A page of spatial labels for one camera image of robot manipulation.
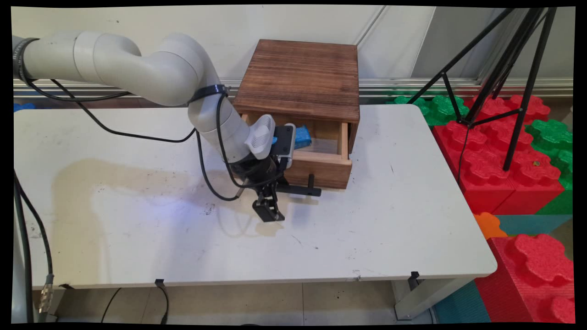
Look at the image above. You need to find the black cable with metal connector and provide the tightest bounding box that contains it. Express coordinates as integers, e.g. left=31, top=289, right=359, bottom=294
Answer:
left=13, top=171, right=56, bottom=324

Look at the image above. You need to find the brown wooden drawer cabinet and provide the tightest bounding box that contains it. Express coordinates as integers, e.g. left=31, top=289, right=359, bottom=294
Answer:
left=233, top=39, right=361, bottom=154

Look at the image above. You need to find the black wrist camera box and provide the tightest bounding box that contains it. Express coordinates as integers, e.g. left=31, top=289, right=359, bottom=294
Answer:
left=272, top=123, right=297, bottom=171

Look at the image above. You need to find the white table leg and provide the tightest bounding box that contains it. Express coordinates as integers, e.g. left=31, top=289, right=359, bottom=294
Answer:
left=392, top=277, right=476, bottom=321

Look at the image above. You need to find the orange foam piece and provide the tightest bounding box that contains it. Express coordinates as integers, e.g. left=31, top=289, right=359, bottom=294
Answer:
left=473, top=212, right=509, bottom=240

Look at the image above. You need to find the blue object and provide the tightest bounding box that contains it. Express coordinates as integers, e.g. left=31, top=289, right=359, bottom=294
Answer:
left=271, top=126, right=313, bottom=150

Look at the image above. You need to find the large red foam block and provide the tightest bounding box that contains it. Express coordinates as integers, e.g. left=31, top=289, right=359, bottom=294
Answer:
left=432, top=94, right=565, bottom=215

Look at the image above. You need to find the wooden drawer with black handle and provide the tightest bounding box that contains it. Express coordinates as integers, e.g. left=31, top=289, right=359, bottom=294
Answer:
left=240, top=113, right=353, bottom=198

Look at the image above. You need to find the thin black floor cable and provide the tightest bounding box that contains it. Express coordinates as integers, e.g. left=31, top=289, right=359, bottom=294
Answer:
left=100, top=285, right=171, bottom=325

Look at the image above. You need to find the black tripod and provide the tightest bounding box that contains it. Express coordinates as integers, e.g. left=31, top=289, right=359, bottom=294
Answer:
left=407, top=7, right=558, bottom=172

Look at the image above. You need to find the thin black tripod cable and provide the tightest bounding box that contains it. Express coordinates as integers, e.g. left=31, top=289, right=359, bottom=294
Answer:
left=457, top=127, right=470, bottom=185

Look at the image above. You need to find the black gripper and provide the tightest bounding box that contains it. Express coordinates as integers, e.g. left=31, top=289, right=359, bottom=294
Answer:
left=229, top=155, right=288, bottom=223

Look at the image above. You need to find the aluminium wall rail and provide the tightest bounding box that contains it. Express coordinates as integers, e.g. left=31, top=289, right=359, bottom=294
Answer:
left=13, top=78, right=574, bottom=99

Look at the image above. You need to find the green foam block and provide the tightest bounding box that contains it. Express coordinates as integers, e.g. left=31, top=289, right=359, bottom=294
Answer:
left=385, top=94, right=470, bottom=127
left=525, top=119, right=574, bottom=215

